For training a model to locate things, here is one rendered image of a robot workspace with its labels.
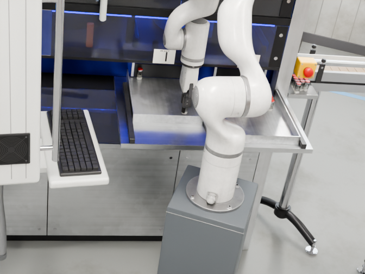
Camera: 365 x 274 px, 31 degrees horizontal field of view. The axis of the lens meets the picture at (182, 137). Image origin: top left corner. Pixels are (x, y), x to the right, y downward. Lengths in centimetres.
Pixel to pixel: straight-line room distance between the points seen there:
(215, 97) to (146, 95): 74
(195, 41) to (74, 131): 55
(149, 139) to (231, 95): 52
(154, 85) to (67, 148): 51
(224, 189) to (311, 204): 165
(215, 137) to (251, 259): 136
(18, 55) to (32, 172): 42
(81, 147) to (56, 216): 72
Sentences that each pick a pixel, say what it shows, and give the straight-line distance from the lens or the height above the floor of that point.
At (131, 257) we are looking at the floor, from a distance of 309.
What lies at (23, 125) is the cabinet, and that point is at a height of 103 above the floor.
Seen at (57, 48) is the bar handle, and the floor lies 129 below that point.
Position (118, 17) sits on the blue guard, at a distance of 246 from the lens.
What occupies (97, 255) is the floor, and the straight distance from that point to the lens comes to 309.
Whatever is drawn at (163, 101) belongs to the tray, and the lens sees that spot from 251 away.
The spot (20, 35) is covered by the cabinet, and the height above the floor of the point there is 133.
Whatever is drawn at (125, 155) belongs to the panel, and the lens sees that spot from 277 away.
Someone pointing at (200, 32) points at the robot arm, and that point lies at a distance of 226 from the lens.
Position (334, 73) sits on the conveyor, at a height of 93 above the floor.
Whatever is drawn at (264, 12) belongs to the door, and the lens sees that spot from 255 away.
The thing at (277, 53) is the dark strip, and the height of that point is 106.
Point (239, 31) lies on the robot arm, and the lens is 188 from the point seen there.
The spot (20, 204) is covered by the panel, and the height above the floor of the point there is 27.
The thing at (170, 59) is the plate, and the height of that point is 101.
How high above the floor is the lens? 214
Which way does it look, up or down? 33 degrees down
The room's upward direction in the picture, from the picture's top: 9 degrees clockwise
